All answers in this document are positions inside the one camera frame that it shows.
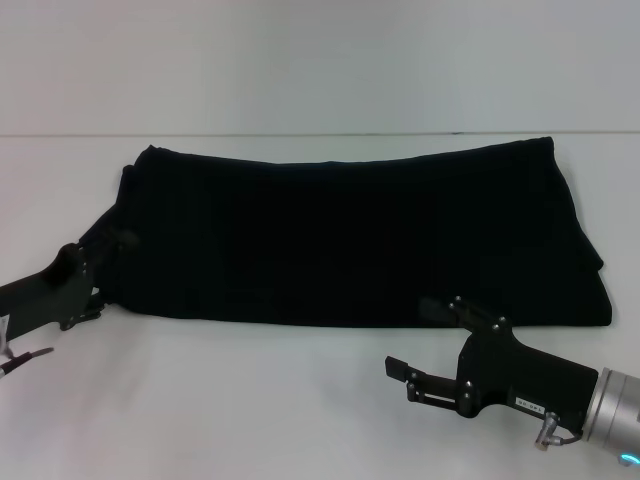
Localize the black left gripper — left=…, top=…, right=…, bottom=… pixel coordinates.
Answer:
left=0, top=225, right=142, bottom=346

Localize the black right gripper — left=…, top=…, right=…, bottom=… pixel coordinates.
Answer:
left=384, top=294, right=600, bottom=440

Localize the black T-shirt with FREE print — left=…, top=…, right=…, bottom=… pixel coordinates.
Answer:
left=107, top=135, right=614, bottom=330

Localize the silver plug with grey cable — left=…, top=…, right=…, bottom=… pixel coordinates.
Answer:
left=533, top=410, right=587, bottom=449

